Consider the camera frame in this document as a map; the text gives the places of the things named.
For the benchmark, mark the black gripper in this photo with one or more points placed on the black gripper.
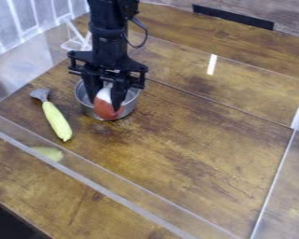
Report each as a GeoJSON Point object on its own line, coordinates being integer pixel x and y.
{"type": "Point", "coordinates": [107, 64]}

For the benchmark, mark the black strip on table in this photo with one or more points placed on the black strip on table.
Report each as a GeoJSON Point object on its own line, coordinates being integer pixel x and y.
{"type": "Point", "coordinates": [229, 16]}

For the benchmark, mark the clear acrylic front barrier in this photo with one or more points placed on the clear acrylic front barrier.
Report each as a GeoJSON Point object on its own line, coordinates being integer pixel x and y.
{"type": "Point", "coordinates": [177, 219]}

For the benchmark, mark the clear acrylic barrier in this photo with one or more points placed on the clear acrylic barrier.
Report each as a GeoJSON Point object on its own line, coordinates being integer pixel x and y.
{"type": "Point", "coordinates": [278, 220]}
{"type": "Point", "coordinates": [177, 219]}

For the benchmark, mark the red and white toy mushroom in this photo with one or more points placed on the red and white toy mushroom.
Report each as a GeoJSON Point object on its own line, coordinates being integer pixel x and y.
{"type": "Point", "coordinates": [103, 107]}

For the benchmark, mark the yellow toy corn cob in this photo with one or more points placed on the yellow toy corn cob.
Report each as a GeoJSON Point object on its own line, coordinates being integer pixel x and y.
{"type": "Point", "coordinates": [55, 117]}

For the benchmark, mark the silver metal pot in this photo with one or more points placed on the silver metal pot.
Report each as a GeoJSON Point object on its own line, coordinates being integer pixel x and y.
{"type": "Point", "coordinates": [87, 106]}

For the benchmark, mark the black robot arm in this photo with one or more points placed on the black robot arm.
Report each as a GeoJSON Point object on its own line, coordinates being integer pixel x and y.
{"type": "Point", "coordinates": [111, 14]}

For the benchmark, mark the clear acrylic right barrier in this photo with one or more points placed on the clear acrylic right barrier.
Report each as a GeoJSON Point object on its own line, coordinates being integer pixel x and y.
{"type": "Point", "coordinates": [278, 220]}

